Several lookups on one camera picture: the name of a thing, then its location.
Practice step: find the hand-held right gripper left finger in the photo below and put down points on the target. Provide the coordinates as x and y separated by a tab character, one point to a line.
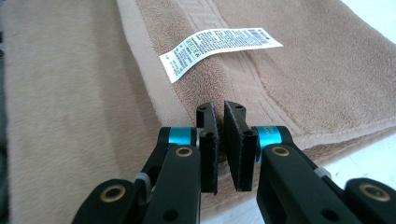
208	155

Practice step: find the brown towel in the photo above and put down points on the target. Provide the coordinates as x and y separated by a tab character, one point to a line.
77	93

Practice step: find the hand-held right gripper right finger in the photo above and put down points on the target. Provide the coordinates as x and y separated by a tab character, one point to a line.
241	155

